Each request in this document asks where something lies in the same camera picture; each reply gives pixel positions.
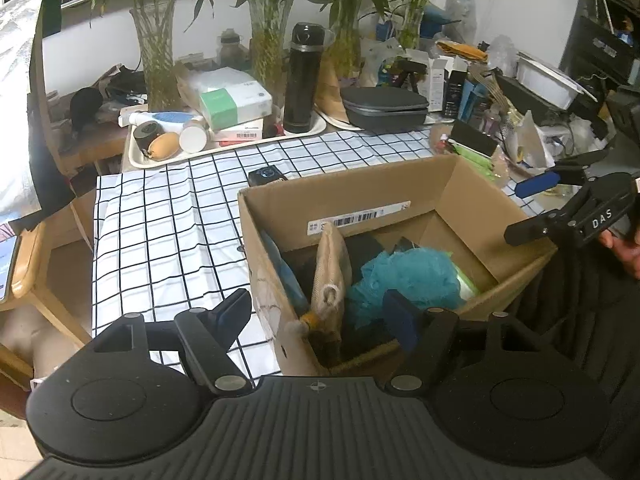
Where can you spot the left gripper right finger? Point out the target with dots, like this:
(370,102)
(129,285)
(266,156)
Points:
(425,337)

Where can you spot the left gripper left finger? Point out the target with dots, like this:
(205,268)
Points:
(206,337)

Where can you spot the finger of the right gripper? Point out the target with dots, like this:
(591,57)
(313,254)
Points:
(535,228)
(538,184)

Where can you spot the teal mesh bath loofah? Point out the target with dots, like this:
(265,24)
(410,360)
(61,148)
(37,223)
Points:
(425,276)

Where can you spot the blue paper package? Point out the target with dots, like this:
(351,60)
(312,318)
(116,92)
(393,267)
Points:
(295,293)

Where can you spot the person's right hand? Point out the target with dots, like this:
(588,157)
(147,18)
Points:
(625,249)

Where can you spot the pink woven basket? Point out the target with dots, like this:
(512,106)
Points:
(479,149)

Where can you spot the checkered white tablecloth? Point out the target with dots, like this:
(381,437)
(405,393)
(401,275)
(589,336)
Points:
(171,239)

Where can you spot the cardboard box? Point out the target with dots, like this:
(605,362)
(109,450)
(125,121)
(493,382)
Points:
(439,202)

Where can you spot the black product box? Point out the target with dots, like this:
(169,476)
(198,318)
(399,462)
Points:
(453,94)

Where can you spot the white product box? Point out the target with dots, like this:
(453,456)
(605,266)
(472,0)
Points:
(437,77)

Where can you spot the small black device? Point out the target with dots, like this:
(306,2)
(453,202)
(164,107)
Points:
(265,175)

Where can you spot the black small tripod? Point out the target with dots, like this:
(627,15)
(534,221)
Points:
(408,74)

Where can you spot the wooden chair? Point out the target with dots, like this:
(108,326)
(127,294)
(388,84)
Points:
(28,285)

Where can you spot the grey zippered hard case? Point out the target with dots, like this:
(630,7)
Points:
(381,110)

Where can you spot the white cap orange bottle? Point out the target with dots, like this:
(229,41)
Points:
(194,135)

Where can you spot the cream plastic tray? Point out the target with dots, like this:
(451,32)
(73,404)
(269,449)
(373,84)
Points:
(160,138)

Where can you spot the red white flat box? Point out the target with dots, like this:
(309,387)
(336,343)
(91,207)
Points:
(245,132)

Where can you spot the black tape roll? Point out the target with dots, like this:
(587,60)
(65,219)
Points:
(145,133)

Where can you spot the brown paper bag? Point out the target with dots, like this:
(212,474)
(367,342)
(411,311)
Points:
(330,85)

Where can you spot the silver plastic sheet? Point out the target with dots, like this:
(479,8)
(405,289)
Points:
(31,186)

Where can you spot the green white tissue pack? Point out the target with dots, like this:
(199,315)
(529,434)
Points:
(226,97)

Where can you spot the black thermos bottle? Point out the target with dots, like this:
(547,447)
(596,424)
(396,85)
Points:
(306,49)

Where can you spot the glass vase with bamboo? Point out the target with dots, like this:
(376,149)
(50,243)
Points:
(150,30)

